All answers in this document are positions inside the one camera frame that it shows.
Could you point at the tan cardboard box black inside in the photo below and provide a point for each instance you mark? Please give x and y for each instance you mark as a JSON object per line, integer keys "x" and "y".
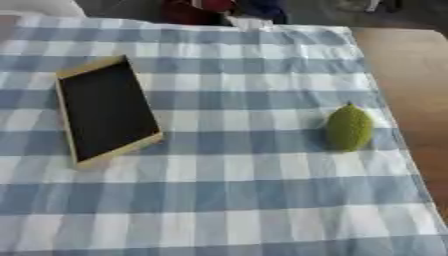
{"x": 108, "y": 110}

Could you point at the person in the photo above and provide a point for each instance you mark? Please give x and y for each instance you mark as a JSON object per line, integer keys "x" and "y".
{"x": 221, "y": 11}

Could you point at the green bumpy toy fruit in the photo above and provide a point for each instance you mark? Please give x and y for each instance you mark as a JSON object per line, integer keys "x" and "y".
{"x": 349, "y": 128}

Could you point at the grey chair base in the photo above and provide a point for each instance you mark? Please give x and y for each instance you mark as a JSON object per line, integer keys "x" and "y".
{"x": 367, "y": 4}

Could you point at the white chair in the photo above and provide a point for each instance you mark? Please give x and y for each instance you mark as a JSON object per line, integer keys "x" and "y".
{"x": 41, "y": 7}

